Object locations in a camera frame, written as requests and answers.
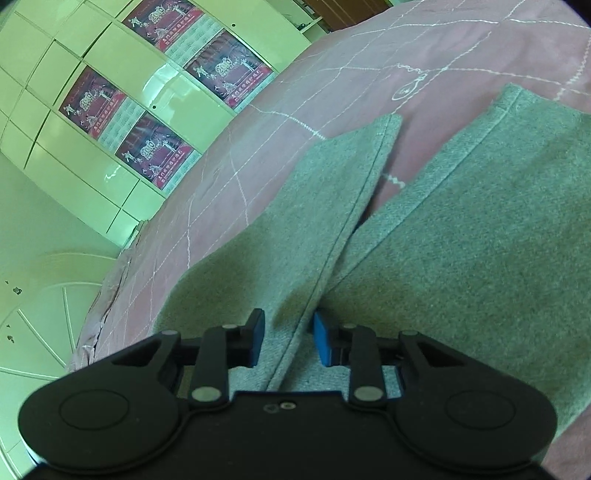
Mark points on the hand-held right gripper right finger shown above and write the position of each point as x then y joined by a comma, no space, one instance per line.
322,340

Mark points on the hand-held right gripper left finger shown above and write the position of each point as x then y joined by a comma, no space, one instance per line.
257,340

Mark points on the grey pants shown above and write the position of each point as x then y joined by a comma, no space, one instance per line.
438,254

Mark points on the white bed headboard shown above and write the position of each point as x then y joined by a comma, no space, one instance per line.
41,314

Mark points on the pink checked bed cover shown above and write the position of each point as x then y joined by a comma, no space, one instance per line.
323,69

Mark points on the white glossy wardrobe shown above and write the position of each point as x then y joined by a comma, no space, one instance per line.
55,152

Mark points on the white corner shelf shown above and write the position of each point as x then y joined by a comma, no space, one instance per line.
310,24

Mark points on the brown wooden door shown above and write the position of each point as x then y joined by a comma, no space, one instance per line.
344,11

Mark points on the red wall poster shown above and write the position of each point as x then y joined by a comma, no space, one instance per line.
228,69
168,23
92,104
154,154

